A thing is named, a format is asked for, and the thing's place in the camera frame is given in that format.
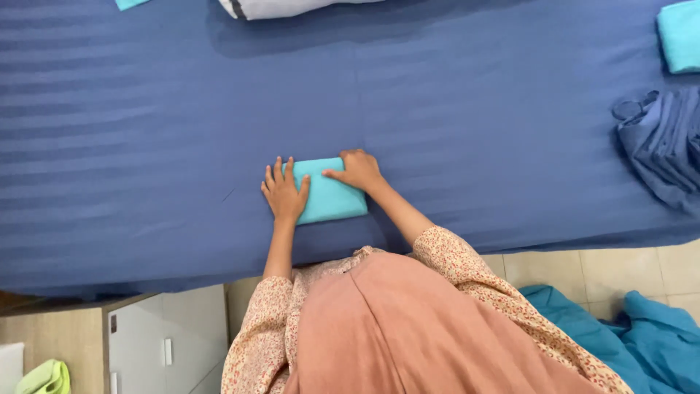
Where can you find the person's left hand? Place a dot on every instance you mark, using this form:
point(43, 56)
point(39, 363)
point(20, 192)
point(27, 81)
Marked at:
point(283, 196)

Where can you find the light green cloth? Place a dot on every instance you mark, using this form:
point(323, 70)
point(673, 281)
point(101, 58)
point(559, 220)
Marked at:
point(45, 378)

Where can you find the person's right hand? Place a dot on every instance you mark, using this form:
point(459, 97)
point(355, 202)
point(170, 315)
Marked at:
point(358, 170)

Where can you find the white box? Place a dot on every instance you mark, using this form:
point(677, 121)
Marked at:
point(11, 366)

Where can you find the turquoise cloth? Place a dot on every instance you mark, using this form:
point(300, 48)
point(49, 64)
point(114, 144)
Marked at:
point(331, 196)

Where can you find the salmon pink headscarf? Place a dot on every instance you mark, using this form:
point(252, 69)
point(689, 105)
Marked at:
point(426, 334)

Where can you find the floral print blouse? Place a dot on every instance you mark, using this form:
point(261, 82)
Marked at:
point(476, 279)

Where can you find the blue striped bed sheet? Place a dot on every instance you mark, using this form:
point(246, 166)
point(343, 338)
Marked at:
point(164, 137)

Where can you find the white cabinet with wooden top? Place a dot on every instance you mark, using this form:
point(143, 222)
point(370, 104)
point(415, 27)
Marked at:
point(136, 345)

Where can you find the folded turquoise towel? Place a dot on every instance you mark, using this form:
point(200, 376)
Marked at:
point(681, 35)

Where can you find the small turquoise cloth corner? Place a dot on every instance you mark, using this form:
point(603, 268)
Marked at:
point(129, 3)

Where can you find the crumpled dark blue cloth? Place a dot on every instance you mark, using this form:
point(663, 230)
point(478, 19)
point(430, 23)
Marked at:
point(664, 148)

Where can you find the teal blue sheet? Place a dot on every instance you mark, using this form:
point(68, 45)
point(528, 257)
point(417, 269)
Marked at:
point(640, 339)

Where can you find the white pillow with dark stripe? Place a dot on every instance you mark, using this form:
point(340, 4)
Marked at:
point(273, 7)

